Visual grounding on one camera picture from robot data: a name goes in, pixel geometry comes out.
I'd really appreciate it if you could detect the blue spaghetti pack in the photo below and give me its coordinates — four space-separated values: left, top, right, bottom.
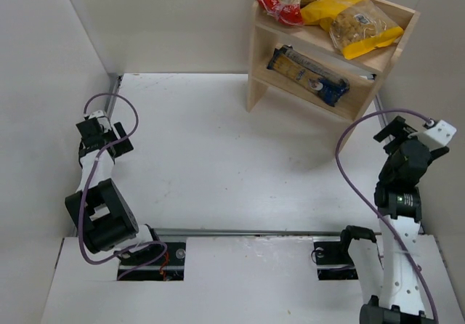
267 45 350 107

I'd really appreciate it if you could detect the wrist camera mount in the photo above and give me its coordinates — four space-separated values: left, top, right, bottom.
410 120 457 150
84 110 108 120

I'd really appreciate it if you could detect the yellow fusilli pasta bag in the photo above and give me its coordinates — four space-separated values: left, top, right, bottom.
301 0 404 60

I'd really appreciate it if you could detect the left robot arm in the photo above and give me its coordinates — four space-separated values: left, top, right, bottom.
65 110 159 254

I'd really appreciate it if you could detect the wooden two-tier shelf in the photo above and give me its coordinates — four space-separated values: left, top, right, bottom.
246 0 421 123

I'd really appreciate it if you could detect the front aluminium rail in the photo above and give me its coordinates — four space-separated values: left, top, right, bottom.
145 227 382 238

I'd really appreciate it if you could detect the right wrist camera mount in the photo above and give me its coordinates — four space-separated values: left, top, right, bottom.
410 120 457 150

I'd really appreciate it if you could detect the right aluminium rail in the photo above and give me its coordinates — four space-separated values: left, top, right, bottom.
365 73 424 235

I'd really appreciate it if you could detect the left aluminium rail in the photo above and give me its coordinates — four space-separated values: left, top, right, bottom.
105 74 123 116

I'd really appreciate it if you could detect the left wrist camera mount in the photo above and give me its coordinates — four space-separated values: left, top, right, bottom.
84 110 108 120

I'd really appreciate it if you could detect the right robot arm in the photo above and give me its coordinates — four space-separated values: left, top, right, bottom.
339 116 456 323

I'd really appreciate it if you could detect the aluminium rail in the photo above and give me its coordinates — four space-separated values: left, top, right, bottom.
145 227 382 238
365 73 424 235
105 74 123 116

